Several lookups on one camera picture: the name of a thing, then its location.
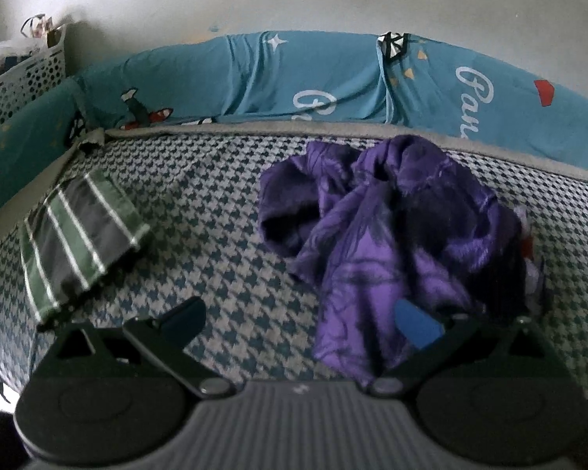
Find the teal printed bed bumper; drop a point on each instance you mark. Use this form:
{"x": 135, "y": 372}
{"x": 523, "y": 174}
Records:
{"x": 323, "y": 68}

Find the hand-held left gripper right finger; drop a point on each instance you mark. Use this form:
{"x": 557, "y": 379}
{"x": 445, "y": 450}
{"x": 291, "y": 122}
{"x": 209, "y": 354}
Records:
{"x": 416, "y": 325}

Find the white perforated plastic basket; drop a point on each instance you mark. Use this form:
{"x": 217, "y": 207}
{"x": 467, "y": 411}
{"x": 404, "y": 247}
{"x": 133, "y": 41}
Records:
{"x": 24, "y": 73}

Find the houndstooth bed mat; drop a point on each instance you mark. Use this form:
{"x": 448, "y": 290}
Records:
{"x": 201, "y": 235}

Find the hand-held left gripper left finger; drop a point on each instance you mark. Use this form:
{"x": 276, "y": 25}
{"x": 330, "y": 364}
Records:
{"x": 186, "y": 316}

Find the green striped folded garment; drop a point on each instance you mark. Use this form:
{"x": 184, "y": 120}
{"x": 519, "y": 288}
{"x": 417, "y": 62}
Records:
{"x": 78, "y": 235}

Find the dark teal side bumper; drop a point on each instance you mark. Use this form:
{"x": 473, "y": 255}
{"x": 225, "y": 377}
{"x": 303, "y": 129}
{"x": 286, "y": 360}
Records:
{"x": 19, "y": 147}

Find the purple patterned shirt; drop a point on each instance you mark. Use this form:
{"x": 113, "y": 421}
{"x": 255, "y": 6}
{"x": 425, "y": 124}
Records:
{"x": 372, "y": 235}

